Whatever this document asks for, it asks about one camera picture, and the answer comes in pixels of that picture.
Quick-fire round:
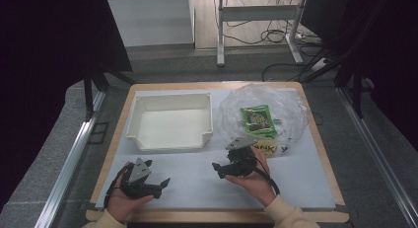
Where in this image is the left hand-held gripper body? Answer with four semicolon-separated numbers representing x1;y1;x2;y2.
119;157;163;200

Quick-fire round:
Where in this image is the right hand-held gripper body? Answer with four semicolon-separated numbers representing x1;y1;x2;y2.
224;136;261;178

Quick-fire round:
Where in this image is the person's left hand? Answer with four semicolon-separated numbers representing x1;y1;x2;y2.
105;172;155;224

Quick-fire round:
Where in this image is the person's right hand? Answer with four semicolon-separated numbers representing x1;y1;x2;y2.
224;145;278;208

